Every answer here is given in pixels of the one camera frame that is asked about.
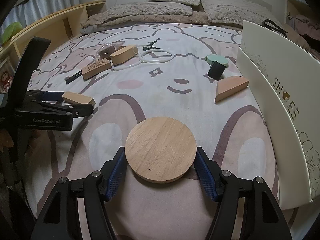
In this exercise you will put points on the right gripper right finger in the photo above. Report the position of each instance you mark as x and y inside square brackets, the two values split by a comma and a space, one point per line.
[208, 172]

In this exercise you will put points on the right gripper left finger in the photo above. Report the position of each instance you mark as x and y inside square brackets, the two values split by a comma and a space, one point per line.
[113, 172]

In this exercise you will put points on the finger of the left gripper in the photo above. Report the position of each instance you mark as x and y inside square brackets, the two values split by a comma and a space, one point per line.
[46, 96]
[76, 111]

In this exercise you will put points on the carved wooden plaque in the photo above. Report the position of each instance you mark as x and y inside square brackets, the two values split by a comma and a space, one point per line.
[95, 68]

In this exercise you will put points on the round wooden disc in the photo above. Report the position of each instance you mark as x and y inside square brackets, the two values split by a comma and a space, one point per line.
[160, 149]

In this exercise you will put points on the semicircular wooden piece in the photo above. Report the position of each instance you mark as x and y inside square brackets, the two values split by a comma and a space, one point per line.
[229, 86]

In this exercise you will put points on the black lighter stick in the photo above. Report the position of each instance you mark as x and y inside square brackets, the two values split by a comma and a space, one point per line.
[73, 77]

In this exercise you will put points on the rounded wooden block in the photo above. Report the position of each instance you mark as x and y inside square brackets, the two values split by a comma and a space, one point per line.
[123, 54]

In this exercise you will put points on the wooden side shelf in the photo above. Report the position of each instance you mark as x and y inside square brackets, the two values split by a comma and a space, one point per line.
[59, 27]

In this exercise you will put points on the green plush toy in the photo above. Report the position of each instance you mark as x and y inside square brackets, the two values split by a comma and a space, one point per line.
[11, 31]

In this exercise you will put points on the cartoon bear bedsheet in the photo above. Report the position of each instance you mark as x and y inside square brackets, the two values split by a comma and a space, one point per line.
[167, 102]

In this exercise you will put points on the brown folded blanket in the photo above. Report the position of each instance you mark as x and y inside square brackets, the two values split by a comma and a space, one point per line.
[198, 17]

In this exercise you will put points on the grey curtain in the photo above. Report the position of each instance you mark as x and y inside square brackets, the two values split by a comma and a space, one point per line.
[30, 11]

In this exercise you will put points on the dark green clip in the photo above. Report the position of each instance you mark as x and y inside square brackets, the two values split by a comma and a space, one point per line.
[150, 46]

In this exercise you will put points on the black small box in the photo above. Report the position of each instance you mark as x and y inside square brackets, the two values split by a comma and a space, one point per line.
[216, 70]

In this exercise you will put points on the mint green round lid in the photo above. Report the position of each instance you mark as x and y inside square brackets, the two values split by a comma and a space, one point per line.
[216, 58]

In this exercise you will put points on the white shoe box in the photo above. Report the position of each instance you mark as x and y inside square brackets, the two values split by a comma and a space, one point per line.
[284, 79]

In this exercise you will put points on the left flat beige pillow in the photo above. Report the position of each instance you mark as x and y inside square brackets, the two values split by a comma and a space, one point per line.
[146, 8]

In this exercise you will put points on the right large beige pillow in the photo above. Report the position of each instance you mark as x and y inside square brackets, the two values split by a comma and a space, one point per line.
[236, 11]

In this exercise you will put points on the pink clothes pile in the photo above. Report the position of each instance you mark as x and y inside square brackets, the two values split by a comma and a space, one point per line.
[305, 26]

